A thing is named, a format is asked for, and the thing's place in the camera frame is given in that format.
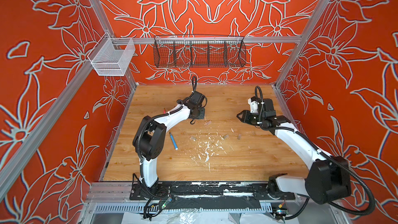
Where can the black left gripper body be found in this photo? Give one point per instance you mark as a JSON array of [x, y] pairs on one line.
[[199, 114]]

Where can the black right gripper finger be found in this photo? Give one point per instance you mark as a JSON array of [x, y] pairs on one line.
[[242, 118], [243, 113]]

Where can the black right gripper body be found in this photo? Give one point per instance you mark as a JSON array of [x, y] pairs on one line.
[[252, 118]]

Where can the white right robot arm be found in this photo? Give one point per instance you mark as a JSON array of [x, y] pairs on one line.
[[326, 180]]

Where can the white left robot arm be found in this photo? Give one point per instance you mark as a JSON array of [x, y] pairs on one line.
[[150, 137]]

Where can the blue pen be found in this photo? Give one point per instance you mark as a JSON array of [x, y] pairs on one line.
[[173, 141]]

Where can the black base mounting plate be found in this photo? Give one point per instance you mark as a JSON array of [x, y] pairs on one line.
[[256, 189]]

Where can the clear plastic bin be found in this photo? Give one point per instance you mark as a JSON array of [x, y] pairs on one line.
[[112, 56]]

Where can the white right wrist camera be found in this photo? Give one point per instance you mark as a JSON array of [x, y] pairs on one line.
[[254, 105]]

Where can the black wire basket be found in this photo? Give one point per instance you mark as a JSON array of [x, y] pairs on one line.
[[199, 51]]

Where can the aluminium frame rails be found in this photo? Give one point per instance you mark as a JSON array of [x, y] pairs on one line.
[[28, 148]]

